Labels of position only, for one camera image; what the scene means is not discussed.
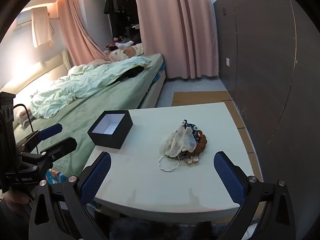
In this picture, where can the bed with green sheet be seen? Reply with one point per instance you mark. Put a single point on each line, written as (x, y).
(105, 97)

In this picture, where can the black box with white inside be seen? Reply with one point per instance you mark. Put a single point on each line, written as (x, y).
(107, 140)

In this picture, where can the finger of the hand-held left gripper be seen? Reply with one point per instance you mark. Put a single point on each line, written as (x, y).
(51, 130)
(62, 147)

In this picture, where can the blue patterned cloth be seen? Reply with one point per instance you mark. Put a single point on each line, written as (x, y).
(56, 178)

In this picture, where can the silver hoop bangle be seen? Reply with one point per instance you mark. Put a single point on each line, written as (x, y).
(160, 164)

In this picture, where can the flat brown cardboard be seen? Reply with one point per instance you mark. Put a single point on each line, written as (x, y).
(200, 96)

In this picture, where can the narrow pink curtain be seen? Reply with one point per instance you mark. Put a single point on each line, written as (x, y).
(77, 30)

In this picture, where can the white sock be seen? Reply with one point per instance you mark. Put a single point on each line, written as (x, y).
(123, 45)

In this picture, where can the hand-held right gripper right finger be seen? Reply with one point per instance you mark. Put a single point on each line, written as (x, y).
(228, 178)

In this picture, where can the cream bed headboard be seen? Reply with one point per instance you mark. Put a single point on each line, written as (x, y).
(32, 72)

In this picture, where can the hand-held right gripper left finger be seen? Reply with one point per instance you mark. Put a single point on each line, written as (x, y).
(96, 180)

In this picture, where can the pink pillow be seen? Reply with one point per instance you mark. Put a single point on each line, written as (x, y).
(22, 118)

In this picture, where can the hanging dark clothes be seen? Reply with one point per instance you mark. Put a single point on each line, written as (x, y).
(117, 7)

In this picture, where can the printed cream pillow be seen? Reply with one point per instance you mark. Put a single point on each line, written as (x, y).
(120, 53)

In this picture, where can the hanging pale towel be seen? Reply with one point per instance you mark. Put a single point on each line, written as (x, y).
(41, 27)

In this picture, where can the white wall switch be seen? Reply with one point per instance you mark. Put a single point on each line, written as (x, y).
(228, 62)

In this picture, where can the pale green quilt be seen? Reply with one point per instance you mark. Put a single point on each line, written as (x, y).
(82, 82)

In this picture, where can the pale flower hair clip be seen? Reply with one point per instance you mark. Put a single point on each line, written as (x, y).
(191, 159)

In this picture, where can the wide pink curtain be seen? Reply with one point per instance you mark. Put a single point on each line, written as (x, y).
(175, 30)

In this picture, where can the white air conditioner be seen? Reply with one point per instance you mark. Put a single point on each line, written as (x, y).
(23, 22)

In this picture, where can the dark cloth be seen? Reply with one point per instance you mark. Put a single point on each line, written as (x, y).
(132, 73)

